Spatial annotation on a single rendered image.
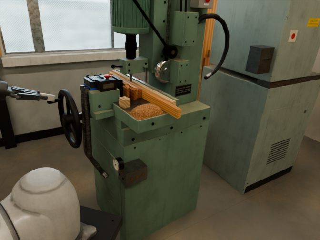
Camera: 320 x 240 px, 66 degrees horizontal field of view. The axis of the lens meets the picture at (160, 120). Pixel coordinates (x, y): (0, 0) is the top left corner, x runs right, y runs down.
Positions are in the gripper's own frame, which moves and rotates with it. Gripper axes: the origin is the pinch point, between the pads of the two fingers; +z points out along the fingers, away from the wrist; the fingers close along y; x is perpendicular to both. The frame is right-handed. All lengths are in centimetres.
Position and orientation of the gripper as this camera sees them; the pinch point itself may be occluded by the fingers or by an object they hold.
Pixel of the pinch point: (46, 97)
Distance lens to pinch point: 125.9
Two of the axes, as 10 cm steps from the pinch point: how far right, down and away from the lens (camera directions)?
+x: -3.2, 9.2, 2.2
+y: -5.8, -3.8, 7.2
